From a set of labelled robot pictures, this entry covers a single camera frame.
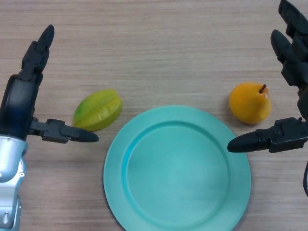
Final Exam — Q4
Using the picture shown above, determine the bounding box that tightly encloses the yellow-green starfruit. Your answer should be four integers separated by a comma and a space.
72, 89, 124, 132

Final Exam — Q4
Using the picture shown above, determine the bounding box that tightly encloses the teal round plate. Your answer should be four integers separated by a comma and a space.
103, 104, 252, 231

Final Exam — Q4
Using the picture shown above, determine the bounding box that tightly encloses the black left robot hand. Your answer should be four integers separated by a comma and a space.
0, 24, 100, 144

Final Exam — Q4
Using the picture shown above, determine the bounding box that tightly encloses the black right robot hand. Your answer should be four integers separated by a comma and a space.
227, 0, 308, 154

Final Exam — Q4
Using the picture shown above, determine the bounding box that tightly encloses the orange-yellow pear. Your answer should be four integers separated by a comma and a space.
229, 81, 272, 125

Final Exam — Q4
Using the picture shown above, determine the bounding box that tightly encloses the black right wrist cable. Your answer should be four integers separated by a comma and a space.
302, 161, 308, 198

